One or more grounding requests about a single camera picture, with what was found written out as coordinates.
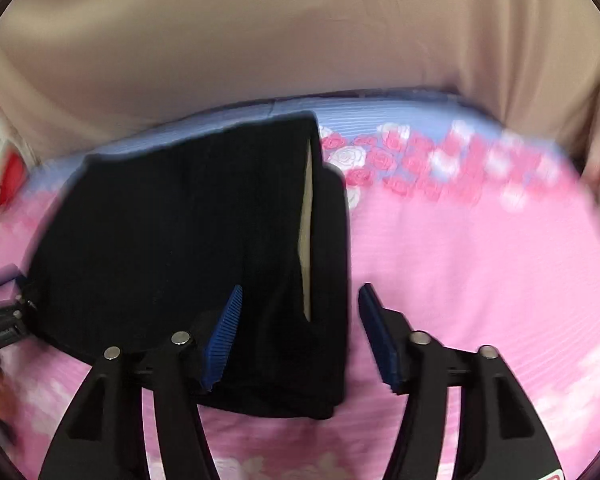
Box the black pants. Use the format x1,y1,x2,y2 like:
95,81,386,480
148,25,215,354
22,113,350,419

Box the pink rose bedsheet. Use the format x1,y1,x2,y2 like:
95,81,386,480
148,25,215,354
0,99,600,479

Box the beige curtain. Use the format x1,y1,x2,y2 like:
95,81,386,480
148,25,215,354
0,0,600,162

